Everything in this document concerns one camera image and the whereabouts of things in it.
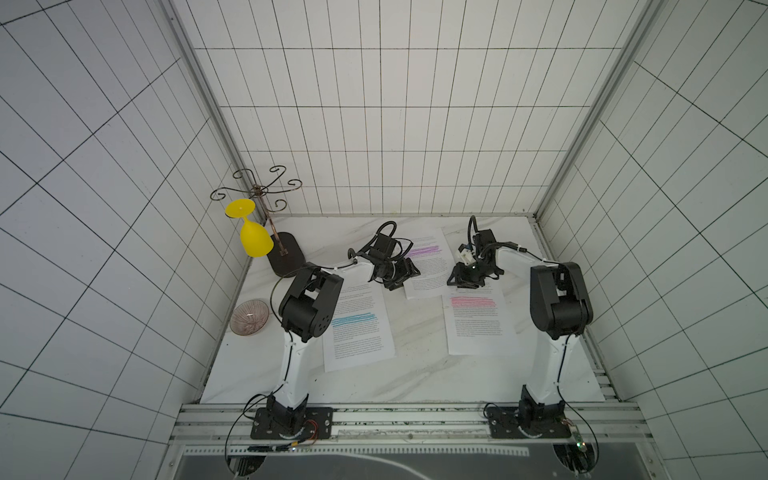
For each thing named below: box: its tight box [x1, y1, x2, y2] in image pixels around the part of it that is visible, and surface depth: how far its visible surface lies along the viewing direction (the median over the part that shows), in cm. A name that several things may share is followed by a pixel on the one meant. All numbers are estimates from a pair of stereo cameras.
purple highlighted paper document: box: [404, 228, 457, 299], surface depth 105 cm
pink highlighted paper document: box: [441, 279, 521, 356], surface depth 93 cm
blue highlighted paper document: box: [322, 281, 396, 373], surface depth 90 cm
